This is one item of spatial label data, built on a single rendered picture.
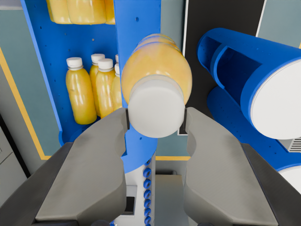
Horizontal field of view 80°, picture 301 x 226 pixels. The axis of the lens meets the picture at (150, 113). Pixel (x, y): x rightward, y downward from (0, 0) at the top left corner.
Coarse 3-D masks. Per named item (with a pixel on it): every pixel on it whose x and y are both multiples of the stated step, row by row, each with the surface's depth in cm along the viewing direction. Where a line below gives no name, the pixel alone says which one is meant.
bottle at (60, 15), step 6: (54, 0) 35; (60, 0) 35; (54, 6) 35; (60, 6) 35; (66, 6) 35; (54, 12) 36; (60, 12) 36; (66, 12) 36; (54, 18) 37; (60, 18) 36; (66, 18) 36
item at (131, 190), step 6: (126, 186) 91; (132, 186) 91; (126, 192) 88; (132, 192) 88; (126, 198) 84; (132, 198) 84; (126, 204) 81; (132, 204) 81; (126, 210) 79; (132, 210) 79; (120, 216) 79; (126, 216) 79; (132, 216) 79
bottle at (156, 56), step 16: (144, 48) 16; (160, 48) 15; (176, 48) 18; (128, 64) 16; (144, 64) 14; (160, 64) 14; (176, 64) 14; (128, 80) 14; (144, 80) 13; (176, 80) 14; (192, 80) 17; (128, 96) 15
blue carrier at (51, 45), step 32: (32, 0) 39; (128, 0) 29; (160, 0) 36; (32, 32) 39; (64, 32) 49; (96, 32) 53; (128, 32) 31; (64, 64) 51; (64, 96) 53; (64, 128) 54; (128, 160) 44
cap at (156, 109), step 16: (160, 80) 12; (144, 96) 11; (160, 96) 11; (176, 96) 11; (128, 112) 12; (144, 112) 12; (160, 112) 12; (176, 112) 12; (144, 128) 12; (160, 128) 12; (176, 128) 12
